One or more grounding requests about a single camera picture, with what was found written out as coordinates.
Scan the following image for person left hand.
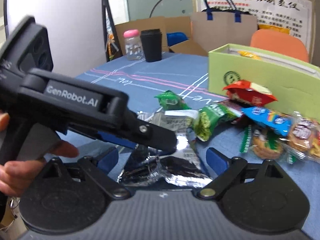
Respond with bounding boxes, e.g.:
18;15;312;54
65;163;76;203
0;112;80;197

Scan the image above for green biscuit packet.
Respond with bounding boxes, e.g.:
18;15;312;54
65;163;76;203
240;125;284;160

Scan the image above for large silver snack bag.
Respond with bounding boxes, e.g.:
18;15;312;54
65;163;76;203
117;109;212;188

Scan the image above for green pea snack packet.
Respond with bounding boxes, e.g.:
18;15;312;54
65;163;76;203
193;100;243;142

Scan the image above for blue striped tablecloth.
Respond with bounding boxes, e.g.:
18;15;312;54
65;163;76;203
59;53;319;239

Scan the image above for blue cookie packet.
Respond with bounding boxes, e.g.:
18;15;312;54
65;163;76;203
241;106;292;137

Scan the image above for green snack bag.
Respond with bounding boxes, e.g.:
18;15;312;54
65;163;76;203
155;90;191;111

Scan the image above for round biscuit packet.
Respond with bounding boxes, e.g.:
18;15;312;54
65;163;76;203
285;112;319;163

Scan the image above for red snack bag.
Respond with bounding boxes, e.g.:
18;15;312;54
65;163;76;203
223;80;278;106

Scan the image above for pink lid clear bottle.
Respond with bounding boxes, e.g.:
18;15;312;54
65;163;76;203
123;29;144;60

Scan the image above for green cardboard box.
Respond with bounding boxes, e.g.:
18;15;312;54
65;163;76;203
208;44;320;120

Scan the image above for black cup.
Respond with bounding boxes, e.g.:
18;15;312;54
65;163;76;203
140;29;162;62

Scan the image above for yellow snack bag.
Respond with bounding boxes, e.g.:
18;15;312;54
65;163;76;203
237;50;261;60

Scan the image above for blue object in box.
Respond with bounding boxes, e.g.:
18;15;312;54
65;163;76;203
167;32;189;47

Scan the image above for brown cardboard box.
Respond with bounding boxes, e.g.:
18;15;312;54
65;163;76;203
114;16;209;57

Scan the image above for orange chair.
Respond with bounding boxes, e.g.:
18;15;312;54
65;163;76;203
250;29;309;62

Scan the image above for brown paper bag blue handles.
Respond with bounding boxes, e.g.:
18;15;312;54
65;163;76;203
190;0;258;52

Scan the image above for wall poster chinese text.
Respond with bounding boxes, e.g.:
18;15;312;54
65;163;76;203
193;0;314;51

